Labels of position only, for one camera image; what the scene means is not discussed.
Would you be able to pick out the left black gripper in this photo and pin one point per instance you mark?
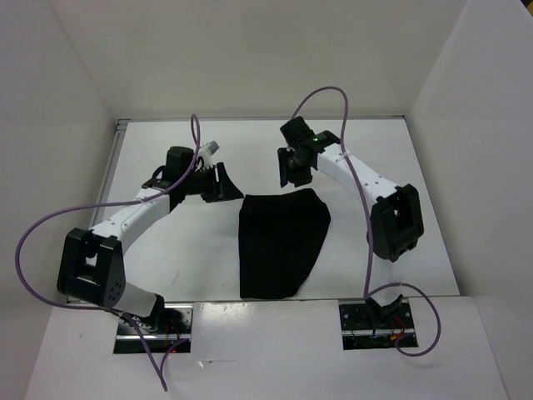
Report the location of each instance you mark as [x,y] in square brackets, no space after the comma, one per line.
[224,188]

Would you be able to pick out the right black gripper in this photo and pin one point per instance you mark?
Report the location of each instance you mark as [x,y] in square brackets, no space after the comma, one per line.
[286,174]

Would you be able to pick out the black skirt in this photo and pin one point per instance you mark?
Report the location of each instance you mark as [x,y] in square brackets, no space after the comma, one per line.
[279,240]

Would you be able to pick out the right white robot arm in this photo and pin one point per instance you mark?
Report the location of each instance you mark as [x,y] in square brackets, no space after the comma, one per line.
[394,211]

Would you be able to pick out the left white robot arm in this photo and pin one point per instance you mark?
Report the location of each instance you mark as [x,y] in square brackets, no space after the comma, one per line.
[92,267]

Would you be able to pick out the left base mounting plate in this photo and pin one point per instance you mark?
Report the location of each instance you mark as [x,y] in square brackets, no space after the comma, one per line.
[173,332]

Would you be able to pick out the base mounting plate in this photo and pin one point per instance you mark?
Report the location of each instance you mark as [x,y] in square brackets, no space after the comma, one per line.
[361,331]
[173,332]

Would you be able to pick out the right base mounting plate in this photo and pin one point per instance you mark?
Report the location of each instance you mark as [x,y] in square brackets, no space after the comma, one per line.
[361,331]

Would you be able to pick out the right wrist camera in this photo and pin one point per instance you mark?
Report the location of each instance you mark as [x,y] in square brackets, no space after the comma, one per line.
[295,132]

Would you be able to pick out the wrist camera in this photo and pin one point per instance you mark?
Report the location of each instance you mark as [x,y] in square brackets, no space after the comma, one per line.
[295,132]
[205,155]

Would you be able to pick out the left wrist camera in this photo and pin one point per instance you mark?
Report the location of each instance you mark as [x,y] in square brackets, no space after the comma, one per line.
[205,155]

